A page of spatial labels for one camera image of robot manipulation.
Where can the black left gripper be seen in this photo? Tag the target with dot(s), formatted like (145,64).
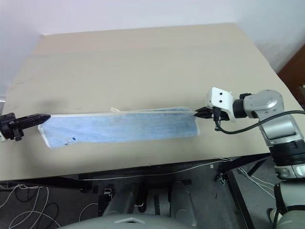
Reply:
(10,125)

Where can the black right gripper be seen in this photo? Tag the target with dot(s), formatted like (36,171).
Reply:
(222,116)

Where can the light blue towel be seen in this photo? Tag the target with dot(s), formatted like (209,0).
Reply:
(119,128)

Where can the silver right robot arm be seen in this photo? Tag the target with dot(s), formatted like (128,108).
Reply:
(269,102)

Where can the grey rounded robot leg housing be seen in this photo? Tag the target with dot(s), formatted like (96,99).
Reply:
(124,202)
(182,202)

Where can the dark brown wooden cabinet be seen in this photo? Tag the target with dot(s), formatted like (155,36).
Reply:
(294,71)

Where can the grey robot chest plate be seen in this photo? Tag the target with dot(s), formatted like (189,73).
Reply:
(124,221)

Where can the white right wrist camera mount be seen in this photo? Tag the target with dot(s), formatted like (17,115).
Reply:
(220,97)

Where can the black metal table frame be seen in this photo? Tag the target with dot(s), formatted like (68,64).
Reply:
(59,182)

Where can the small metal frame latch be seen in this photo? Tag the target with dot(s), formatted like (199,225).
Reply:
(107,192)
(221,179)

